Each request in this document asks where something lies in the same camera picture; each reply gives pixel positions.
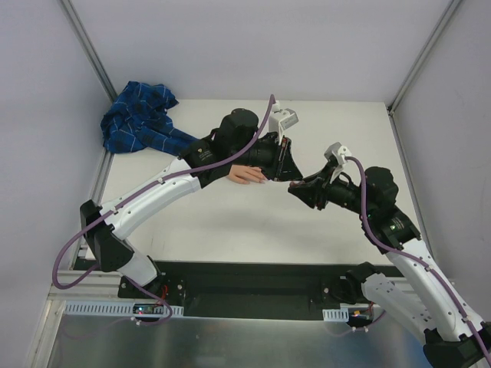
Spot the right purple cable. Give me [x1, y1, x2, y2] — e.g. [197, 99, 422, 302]
[343, 156, 491, 356]

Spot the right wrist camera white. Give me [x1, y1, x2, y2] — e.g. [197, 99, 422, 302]
[324, 142, 351, 184]

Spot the left white cable duct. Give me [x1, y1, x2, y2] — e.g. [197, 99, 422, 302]
[64, 301, 170, 318]

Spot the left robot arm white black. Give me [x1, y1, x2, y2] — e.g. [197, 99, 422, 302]
[80, 104, 302, 298]

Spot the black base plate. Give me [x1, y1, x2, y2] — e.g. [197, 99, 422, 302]
[72, 258, 407, 319]

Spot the white cable duct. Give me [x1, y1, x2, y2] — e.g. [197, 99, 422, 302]
[64, 301, 170, 318]
[322, 307, 350, 323]

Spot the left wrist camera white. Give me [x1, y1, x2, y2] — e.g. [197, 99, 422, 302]
[268, 102, 298, 140]

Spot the left aluminium frame post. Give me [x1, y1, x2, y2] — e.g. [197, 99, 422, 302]
[58, 0, 117, 102]

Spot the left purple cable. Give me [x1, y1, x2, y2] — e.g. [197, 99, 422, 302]
[51, 94, 276, 291]

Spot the blue plaid cloth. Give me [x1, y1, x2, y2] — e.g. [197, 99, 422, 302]
[101, 81, 197, 156]

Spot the purple cable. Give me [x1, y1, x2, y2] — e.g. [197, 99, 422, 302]
[343, 156, 491, 356]
[51, 94, 276, 291]

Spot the right aluminium frame post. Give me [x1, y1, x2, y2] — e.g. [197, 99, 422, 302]
[387, 0, 464, 117]

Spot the mannequin hand with nails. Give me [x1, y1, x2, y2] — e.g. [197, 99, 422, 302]
[227, 165, 267, 185]

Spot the aluminium frame post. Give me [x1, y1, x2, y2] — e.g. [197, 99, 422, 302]
[58, 0, 117, 102]
[387, 0, 464, 117]

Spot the right white cable duct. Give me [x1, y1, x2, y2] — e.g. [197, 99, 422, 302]
[322, 307, 350, 323]

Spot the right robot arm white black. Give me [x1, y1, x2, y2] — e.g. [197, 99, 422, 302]
[288, 163, 490, 367]

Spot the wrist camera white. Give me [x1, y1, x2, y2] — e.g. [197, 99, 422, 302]
[324, 142, 351, 184]
[268, 102, 298, 140]

